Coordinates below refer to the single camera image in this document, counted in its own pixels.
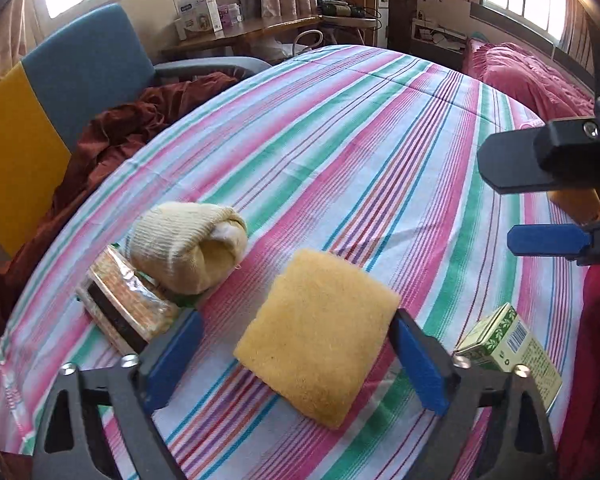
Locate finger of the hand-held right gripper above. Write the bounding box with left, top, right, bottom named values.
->
left=477, top=95, right=600, bottom=196
left=506, top=217, right=600, bottom=267

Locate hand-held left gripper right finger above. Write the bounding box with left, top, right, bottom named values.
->
left=387, top=308, right=561, bottom=480

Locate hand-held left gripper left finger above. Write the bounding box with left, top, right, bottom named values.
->
left=30, top=307, right=206, bottom=480

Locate brown patterned snack packet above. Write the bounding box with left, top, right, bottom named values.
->
left=75, top=245, right=181, bottom=356

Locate red pink quilt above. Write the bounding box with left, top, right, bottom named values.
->
left=461, top=37, right=600, bottom=480

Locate green printed box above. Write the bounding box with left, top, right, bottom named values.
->
left=452, top=302, right=563, bottom=413

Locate rolled cream sock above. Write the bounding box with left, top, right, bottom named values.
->
left=130, top=201, right=248, bottom=295

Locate white storage box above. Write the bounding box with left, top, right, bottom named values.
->
left=412, top=0, right=473, bottom=53

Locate striped pink green cloth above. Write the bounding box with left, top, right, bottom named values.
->
left=0, top=44, right=593, bottom=480

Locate maroon cloth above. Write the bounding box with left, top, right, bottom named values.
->
left=0, top=71, right=253, bottom=376

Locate wooden desk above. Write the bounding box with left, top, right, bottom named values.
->
left=160, top=14, right=381, bottom=61

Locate grey yellow blue chair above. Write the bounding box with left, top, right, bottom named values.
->
left=0, top=2, right=271, bottom=261

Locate white printed carton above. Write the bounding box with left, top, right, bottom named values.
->
left=174, top=0, right=226, bottom=41

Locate white cable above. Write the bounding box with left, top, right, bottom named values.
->
left=292, top=30, right=326, bottom=56

